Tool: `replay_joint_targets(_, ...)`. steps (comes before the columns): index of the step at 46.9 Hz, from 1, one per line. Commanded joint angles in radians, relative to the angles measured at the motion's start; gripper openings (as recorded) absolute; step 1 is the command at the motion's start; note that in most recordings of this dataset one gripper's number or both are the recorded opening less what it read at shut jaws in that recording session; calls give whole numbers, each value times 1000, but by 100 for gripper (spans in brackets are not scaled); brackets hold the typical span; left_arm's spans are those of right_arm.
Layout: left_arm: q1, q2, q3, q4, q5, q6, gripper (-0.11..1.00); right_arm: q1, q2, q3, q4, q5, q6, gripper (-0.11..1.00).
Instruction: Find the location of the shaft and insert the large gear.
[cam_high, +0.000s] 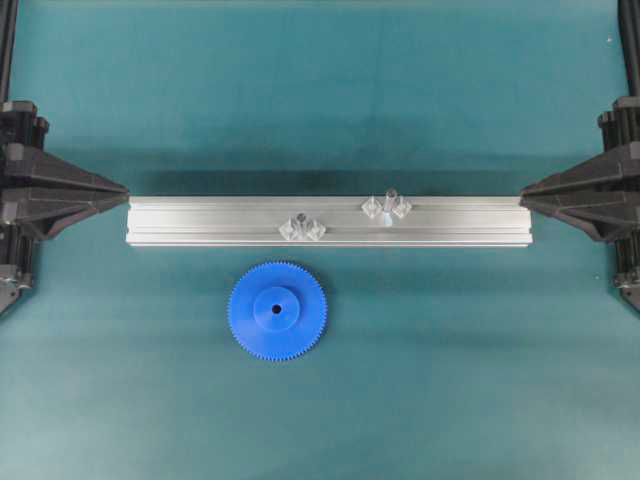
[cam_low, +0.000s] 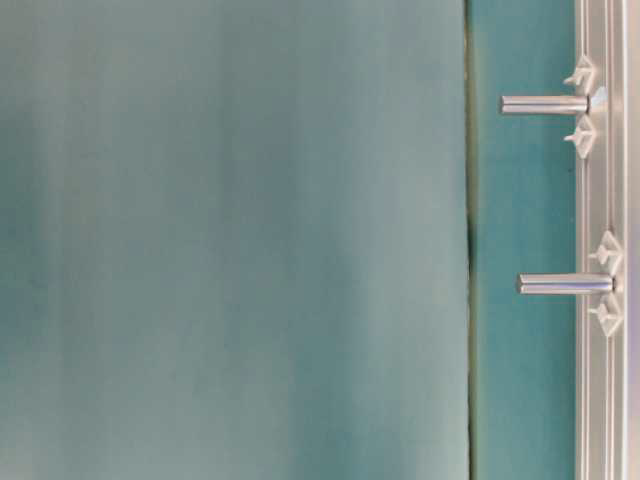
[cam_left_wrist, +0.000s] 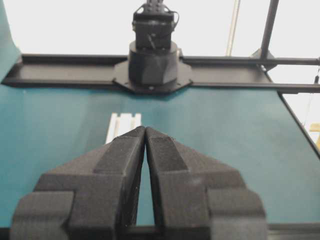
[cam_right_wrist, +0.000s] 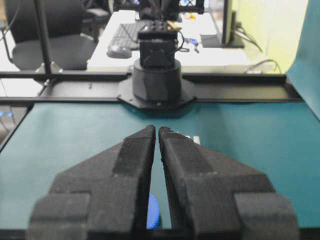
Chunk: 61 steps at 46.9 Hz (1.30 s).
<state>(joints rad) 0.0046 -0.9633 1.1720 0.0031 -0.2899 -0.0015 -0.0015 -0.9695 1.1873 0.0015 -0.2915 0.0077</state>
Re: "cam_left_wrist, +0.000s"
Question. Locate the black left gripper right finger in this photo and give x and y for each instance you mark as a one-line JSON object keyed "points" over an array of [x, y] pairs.
{"points": [[197, 197]]}

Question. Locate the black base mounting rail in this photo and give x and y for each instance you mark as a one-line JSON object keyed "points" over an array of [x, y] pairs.
{"points": [[108, 72]]}

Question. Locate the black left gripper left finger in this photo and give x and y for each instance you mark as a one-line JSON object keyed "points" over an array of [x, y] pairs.
{"points": [[93, 196]]}

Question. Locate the silver aluminium extrusion rail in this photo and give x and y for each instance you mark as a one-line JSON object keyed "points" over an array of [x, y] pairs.
{"points": [[120, 124]]}

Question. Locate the black frame upright post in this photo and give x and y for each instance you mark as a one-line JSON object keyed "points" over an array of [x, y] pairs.
{"points": [[263, 52]]}

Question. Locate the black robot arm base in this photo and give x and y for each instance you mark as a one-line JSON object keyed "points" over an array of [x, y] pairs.
{"points": [[153, 66]]}

